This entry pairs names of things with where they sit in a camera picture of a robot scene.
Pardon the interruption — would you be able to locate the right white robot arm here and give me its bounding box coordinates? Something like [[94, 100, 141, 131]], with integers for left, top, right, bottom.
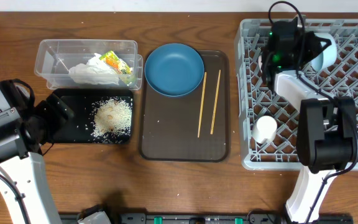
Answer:
[[261, 17, 358, 223]]

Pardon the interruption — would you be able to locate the dark blue plate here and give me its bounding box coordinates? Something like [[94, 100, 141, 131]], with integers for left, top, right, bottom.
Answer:
[[145, 43, 205, 97]]

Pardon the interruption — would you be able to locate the clear plastic bin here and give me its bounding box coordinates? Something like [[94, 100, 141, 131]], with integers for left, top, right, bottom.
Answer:
[[34, 39, 143, 90]]

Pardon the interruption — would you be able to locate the light blue bowl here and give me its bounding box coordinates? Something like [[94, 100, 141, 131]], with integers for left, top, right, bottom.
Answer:
[[311, 33, 337, 72]]

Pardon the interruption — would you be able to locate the white cup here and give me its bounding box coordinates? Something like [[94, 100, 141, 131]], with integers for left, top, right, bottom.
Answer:
[[252, 116, 278, 144]]

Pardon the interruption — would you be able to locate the rice food waste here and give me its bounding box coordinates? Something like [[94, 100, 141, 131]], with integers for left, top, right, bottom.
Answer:
[[91, 97, 132, 144]]

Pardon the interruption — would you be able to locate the yellow green snack wrapper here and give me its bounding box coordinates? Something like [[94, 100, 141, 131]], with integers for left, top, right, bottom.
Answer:
[[99, 50, 132, 74]]

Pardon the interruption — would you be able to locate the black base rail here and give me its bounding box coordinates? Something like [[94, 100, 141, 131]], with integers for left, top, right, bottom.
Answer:
[[59, 205, 354, 224]]

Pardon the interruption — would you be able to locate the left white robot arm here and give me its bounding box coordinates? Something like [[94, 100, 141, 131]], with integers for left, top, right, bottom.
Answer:
[[0, 79, 73, 223]]

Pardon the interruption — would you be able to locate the white tissue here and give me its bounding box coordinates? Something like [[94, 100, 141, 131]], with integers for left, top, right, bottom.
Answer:
[[68, 53, 119, 85]]

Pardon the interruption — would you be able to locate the grey dishwasher rack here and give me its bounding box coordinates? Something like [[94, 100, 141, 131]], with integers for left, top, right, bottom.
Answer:
[[234, 19, 358, 170]]

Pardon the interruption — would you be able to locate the dark brown tray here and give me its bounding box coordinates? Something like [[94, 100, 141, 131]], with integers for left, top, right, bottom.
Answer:
[[138, 50, 231, 162]]

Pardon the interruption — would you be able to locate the black plastic bin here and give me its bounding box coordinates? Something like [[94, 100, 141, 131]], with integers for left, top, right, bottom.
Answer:
[[53, 88, 134, 144]]

